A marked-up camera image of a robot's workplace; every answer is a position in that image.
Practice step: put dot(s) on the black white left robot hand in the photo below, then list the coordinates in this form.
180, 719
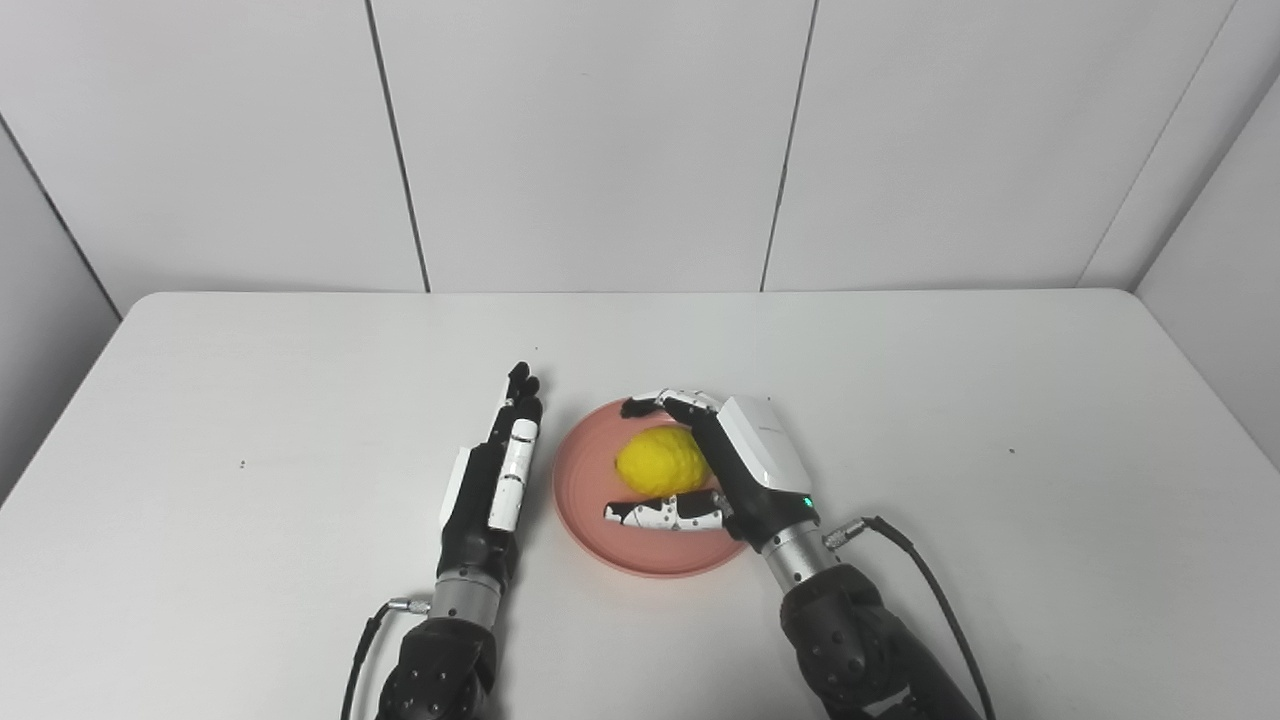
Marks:
475, 530

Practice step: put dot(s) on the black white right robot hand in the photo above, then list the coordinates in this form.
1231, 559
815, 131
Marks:
760, 460

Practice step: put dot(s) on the yellow lemon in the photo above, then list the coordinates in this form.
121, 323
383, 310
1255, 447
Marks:
660, 462

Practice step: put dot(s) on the pink round plate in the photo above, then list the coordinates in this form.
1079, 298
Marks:
585, 490

